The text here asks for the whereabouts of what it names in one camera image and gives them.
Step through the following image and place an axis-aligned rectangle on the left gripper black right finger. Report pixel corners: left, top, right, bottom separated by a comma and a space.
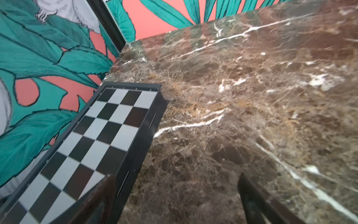
237, 173, 304, 224

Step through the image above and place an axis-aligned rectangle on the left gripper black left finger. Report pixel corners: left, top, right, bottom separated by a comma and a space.
68, 175, 116, 224

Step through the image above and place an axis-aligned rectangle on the black white checkerboard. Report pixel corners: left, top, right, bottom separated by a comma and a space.
1, 82, 167, 224

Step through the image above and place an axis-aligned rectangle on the left black frame post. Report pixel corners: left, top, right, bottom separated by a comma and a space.
87, 0, 126, 53

